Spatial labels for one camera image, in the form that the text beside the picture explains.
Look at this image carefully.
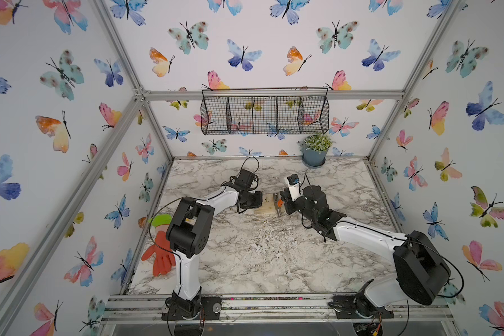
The wooden board with holes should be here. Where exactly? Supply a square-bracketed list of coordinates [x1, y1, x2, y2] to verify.
[254, 193, 278, 217]

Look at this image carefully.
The orange handled claw hammer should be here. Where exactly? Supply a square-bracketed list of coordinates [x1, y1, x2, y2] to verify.
[273, 193, 284, 217]

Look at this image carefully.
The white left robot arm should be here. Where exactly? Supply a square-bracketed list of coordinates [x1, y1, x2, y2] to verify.
[166, 169, 263, 319]

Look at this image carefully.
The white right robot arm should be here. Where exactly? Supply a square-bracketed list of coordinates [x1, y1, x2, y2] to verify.
[280, 185, 452, 317]

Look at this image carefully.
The blue pot green plant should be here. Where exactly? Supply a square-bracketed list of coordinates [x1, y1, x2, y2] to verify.
[301, 134, 333, 168]

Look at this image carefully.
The red silicone glove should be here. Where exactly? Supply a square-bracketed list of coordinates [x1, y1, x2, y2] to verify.
[141, 228, 176, 277]

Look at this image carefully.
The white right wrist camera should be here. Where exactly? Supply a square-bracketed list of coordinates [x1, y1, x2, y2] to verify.
[286, 174, 301, 202]

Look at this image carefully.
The green spatula yellow handle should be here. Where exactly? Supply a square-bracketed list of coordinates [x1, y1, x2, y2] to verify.
[149, 214, 172, 228]

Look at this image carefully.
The black wire wall basket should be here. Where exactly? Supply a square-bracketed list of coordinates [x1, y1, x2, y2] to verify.
[195, 87, 330, 138]

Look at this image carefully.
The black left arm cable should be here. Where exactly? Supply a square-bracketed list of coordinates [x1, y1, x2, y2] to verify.
[148, 156, 261, 295]

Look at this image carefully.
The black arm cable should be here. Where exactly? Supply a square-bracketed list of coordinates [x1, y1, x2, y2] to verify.
[148, 156, 261, 295]
[300, 171, 466, 336]

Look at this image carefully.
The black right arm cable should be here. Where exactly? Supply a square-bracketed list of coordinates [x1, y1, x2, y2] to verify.
[300, 171, 466, 336]

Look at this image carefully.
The aluminium front rail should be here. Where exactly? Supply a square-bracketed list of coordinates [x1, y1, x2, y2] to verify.
[102, 293, 454, 325]

